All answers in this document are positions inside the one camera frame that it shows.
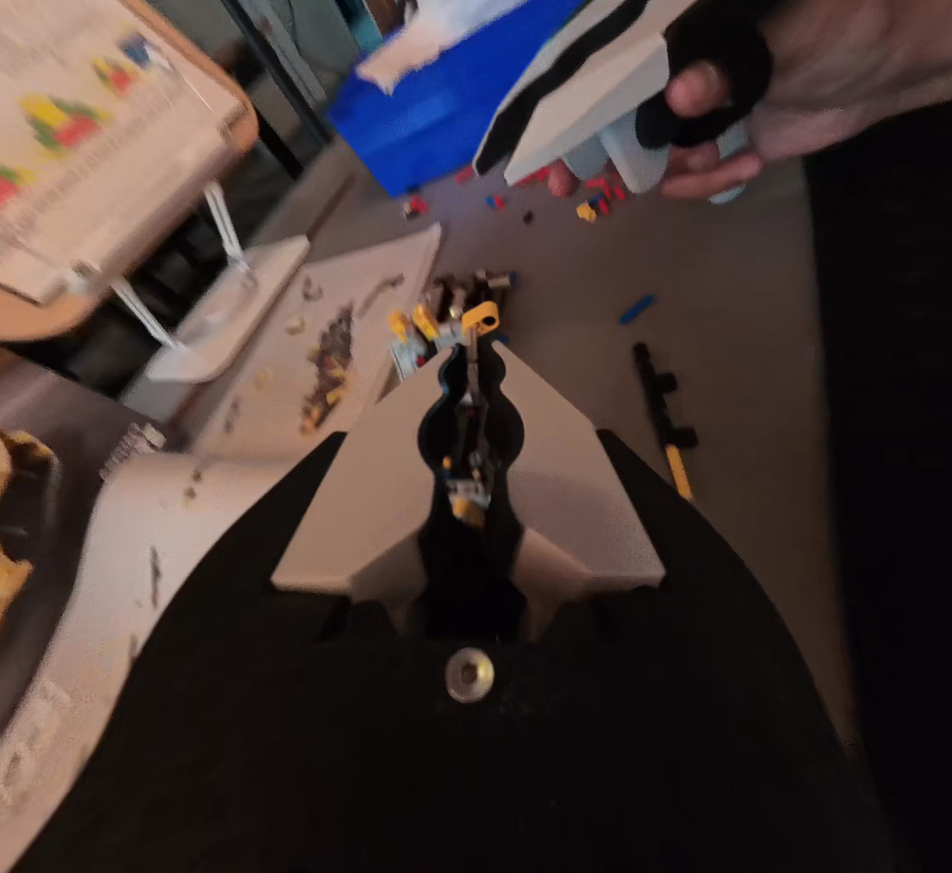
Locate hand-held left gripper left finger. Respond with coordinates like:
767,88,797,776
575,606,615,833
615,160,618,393
271,347,449,637

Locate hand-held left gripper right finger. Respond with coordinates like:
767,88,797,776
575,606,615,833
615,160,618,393
485,340,665,624

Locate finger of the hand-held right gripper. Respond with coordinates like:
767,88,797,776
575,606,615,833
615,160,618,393
473,0,650,176
504,0,752,187

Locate black rod subassembly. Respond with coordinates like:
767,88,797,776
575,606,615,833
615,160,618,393
632,342,700,502

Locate person's right forearm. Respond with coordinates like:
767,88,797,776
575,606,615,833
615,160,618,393
896,0,952,123

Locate building set box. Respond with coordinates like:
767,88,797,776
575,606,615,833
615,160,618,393
0,429,62,725

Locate torn white printed paper bags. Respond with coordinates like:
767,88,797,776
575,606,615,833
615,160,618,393
354,0,590,97

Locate pile of red blue pins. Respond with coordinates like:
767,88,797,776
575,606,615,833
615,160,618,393
402,165,632,225

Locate blue plastic bin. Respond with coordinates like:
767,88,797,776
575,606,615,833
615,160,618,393
327,0,620,199

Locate open instruction booklet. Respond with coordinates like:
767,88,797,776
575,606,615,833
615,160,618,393
0,223,444,870

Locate partly built toy car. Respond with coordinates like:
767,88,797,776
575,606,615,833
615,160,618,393
385,269,520,528

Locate wooden document stand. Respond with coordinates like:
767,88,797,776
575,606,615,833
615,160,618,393
0,0,312,386

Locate printed instruction sheet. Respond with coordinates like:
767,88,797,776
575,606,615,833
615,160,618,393
0,0,248,303

